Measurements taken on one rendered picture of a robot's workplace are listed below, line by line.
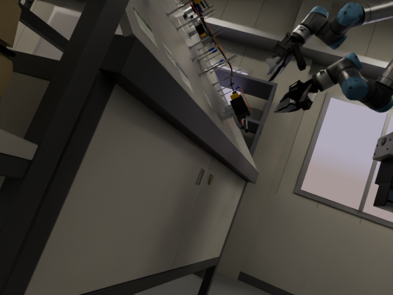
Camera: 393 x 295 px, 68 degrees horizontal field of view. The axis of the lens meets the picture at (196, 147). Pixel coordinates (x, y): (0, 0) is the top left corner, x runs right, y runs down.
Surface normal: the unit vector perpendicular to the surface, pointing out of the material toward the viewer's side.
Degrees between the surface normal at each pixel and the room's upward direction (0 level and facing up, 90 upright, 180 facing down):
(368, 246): 90
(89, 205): 90
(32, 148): 90
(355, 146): 90
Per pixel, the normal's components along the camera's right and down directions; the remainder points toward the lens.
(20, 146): 0.86, 0.28
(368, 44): -0.15, -0.18
